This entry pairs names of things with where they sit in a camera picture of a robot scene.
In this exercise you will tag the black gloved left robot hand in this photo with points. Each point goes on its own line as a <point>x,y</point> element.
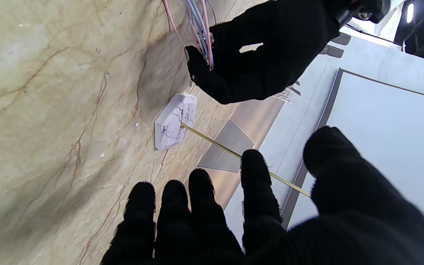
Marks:
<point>267,51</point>

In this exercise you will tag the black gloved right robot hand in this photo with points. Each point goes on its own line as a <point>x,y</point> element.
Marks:
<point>271,221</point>

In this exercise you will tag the gold T rack marble base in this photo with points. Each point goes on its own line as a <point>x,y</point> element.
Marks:
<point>175,123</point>

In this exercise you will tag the clear acrylic name holder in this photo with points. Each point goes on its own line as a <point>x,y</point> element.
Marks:
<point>287,95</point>

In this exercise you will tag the dark grey office chair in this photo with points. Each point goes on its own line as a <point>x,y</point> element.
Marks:
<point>335,46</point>

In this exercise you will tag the brown wooden conference table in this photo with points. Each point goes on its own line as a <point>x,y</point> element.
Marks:
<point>241,125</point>

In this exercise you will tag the bright ceiling light bar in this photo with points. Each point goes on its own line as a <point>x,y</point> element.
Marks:
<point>410,13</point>

